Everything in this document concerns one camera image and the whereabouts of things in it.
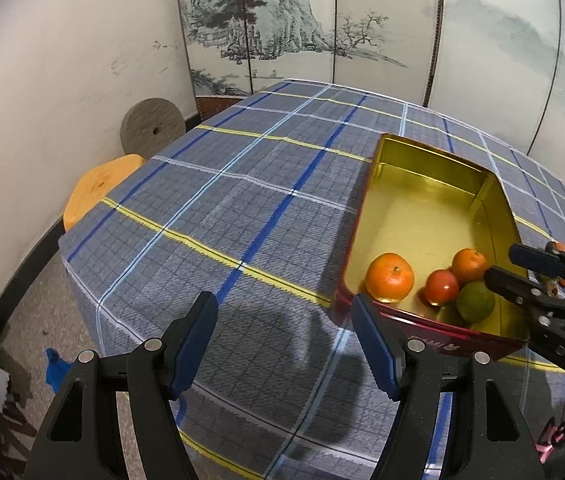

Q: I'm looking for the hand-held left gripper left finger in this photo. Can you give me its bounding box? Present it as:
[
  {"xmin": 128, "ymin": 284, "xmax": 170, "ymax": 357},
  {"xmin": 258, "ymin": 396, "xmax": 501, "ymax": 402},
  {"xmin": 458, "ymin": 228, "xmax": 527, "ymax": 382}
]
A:
[{"xmin": 23, "ymin": 291, "xmax": 219, "ymax": 480}]

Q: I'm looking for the orange wooden stool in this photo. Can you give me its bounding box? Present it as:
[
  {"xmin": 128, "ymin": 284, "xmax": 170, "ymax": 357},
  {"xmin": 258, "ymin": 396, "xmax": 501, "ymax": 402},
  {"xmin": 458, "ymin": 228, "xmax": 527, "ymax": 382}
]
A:
[{"xmin": 63, "ymin": 155, "xmax": 146, "ymax": 233}]

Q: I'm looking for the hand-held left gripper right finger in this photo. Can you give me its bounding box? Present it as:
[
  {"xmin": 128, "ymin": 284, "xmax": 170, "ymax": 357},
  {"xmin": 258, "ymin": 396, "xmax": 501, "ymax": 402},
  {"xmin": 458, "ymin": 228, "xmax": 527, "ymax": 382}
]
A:
[{"xmin": 351, "ymin": 294, "xmax": 545, "ymax": 480}]

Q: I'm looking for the pink object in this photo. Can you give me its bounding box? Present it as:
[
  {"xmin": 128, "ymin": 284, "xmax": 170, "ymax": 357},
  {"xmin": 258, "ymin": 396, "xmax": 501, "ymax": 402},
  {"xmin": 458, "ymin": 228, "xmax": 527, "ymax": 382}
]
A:
[{"xmin": 537, "ymin": 417, "xmax": 565, "ymax": 463}]

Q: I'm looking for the landscape painted folding screen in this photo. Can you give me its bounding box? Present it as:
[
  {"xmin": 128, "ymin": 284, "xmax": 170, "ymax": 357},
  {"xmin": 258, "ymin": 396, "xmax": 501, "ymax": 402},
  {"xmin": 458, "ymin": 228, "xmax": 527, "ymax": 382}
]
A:
[{"xmin": 172, "ymin": 0, "xmax": 565, "ymax": 221}]

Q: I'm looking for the large orange tangerine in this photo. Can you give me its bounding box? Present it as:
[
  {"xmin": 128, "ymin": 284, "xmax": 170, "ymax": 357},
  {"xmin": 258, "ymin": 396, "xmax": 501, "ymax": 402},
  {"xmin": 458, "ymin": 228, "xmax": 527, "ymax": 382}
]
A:
[{"xmin": 365, "ymin": 252, "xmax": 415, "ymax": 303}]

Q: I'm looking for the red and gold tin box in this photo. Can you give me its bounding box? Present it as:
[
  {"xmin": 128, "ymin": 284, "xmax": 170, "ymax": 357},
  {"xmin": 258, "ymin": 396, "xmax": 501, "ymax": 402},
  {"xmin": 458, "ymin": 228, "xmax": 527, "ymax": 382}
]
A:
[{"xmin": 333, "ymin": 134, "xmax": 533, "ymax": 361}]

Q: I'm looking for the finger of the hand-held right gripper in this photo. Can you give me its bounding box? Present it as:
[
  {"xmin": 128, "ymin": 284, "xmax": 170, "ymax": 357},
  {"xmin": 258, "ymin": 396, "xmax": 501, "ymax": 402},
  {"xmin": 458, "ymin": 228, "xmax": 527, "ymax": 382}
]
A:
[
  {"xmin": 483, "ymin": 266, "xmax": 565, "ymax": 341},
  {"xmin": 509, "ymin": 243, "xmax": 565, "ymax": 301}
]

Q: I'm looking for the green tangerine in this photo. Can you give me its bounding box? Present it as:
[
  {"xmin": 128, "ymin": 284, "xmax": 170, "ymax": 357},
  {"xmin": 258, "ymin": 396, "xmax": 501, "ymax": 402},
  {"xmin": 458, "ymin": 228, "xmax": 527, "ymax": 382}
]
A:
[{"xmin": 456, "ymin": 281, "xmax": 496, "ymax": 324}]

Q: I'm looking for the blue plaid tablecloth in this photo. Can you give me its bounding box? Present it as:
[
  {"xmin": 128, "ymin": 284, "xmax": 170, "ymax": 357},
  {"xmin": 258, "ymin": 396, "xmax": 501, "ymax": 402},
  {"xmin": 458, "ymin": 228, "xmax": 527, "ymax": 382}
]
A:
[{"xmin": 58, "ymin": 78, "xmax": 565, "ymax": 480}]

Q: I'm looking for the red-orange tomato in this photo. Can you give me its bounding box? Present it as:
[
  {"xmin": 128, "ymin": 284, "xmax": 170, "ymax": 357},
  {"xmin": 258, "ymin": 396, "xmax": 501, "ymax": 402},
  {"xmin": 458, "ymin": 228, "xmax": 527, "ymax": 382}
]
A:
[{"xmin": 423, "ymin": 269, "xmax": 460, "ymax": 307}]

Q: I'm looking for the grey round millstone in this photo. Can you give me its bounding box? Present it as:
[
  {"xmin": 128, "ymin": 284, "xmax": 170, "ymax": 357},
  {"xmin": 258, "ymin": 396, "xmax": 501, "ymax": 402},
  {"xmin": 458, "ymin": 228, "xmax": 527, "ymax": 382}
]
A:
[{"xmin": 120, "ymin": 97, "xmax": 184, "ymax": 156}]

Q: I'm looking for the blue cloth scrap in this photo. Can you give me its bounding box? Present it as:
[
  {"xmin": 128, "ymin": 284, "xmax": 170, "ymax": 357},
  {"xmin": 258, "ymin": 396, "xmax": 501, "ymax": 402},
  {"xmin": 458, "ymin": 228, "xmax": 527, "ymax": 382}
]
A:
[{"xmin": 45, "ymin": 347, "xmax": 72, "ymax": 398}]

